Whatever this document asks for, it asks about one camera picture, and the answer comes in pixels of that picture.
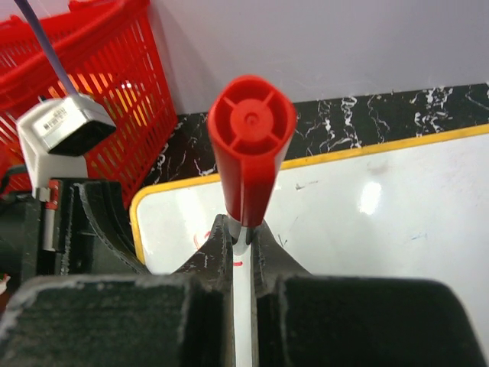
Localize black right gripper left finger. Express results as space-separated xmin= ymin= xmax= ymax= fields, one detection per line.
xmin=176 ymin=214 xmax=235 ymax=366

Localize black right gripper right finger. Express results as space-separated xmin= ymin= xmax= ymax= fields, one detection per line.
xmin=251 ymin=222 xmax=317 ymax=366

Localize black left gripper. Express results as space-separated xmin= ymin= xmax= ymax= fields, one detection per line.
xmin=1 ymin=178 xmax=149 ymax=275

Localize red-capped whiteboard marker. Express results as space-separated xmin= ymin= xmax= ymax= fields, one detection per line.
xmin=207 ymin=74 xmax=298 ymax=255

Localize yellow-framed whiteboard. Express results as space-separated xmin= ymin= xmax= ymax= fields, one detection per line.
xmin=129 ymin=124 xmax=489 ymax=367

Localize red plastic shopping basket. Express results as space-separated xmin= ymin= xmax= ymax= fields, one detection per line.
xmin=1 ymin=1 xmax=176 ymax=206

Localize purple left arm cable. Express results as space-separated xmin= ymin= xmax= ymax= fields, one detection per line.
xmin=14 ymin=0 xmax=80 ymax=97

